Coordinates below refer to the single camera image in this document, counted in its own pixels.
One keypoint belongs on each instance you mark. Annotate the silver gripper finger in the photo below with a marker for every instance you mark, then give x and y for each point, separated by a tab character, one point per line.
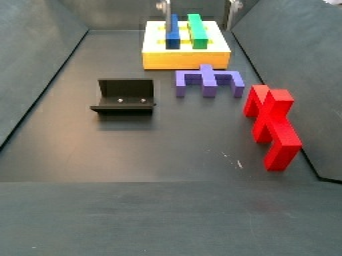
164	5
236	6

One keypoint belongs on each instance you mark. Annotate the purple m-shaped block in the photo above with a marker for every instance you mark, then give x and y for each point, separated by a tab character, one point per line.
209	79

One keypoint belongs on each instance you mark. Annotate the yellow slotted board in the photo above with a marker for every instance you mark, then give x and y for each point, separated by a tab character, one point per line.
160	58

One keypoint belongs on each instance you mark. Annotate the black angle fixture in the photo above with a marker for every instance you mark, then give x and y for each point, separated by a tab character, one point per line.
125	95

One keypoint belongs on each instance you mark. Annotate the green rectangular bar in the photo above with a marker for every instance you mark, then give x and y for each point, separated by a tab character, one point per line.
197	31

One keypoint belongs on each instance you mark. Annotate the blue rectangular bar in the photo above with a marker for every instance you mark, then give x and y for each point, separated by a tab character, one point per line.
173	37

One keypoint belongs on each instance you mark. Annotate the red m-shaped block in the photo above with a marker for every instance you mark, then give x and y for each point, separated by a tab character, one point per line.
269	105

